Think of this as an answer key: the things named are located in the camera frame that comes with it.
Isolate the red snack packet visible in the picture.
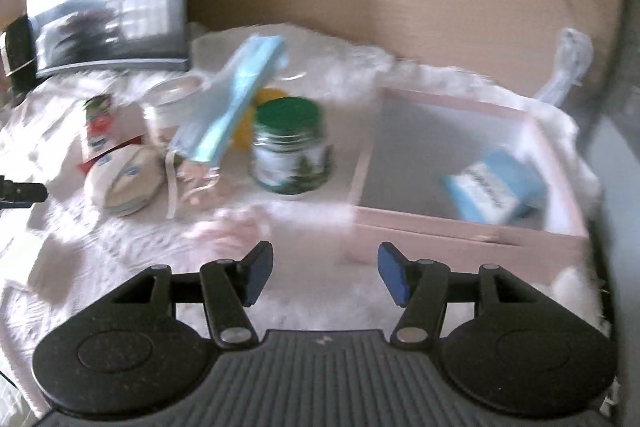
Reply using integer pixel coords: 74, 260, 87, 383
79, 93, 147, 170

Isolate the white fluffy blanket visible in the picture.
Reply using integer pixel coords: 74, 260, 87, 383
0, 22, 608, 413

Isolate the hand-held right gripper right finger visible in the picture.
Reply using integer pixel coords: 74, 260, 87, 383
377, 241, 538, 350

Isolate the green lid glass jar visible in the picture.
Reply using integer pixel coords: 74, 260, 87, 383
250, 97, 336, 198

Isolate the wooden lid glass jar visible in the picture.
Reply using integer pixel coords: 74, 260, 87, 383
142, 74, 207, 144

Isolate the yellow printed fabric pouch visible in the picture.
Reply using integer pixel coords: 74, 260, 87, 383
234, 87, 292, 148

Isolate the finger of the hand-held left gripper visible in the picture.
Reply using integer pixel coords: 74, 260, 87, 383
0, 176, 49, 209

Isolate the blue tissue packet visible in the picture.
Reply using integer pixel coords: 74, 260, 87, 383
441, 147, 549, 226

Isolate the blue face mask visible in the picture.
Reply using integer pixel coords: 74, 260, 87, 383
169, 34, 292, 170

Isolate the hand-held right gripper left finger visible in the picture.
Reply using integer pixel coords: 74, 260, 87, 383
112, 241, 275, 350

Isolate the clear plastic bag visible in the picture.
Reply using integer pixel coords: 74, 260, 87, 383
532, 27, 597, 108

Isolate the pink box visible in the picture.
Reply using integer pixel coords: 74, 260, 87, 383
344, 87, 592, 270

